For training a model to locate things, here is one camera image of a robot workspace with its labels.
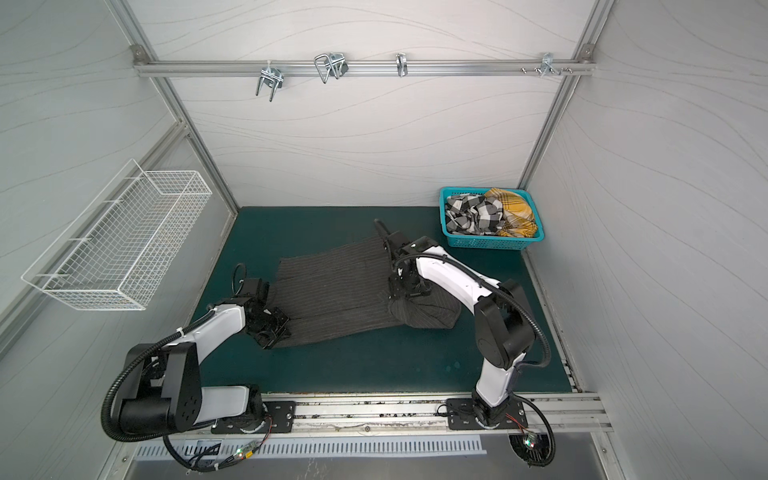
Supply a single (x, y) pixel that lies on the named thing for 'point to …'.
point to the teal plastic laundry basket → (493, 242)
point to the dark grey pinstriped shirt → (345, 288)
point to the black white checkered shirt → (473, 214)
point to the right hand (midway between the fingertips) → (410, 287)
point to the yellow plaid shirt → (519, 220)
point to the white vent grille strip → (392, 446)
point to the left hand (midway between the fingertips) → (297, 325)
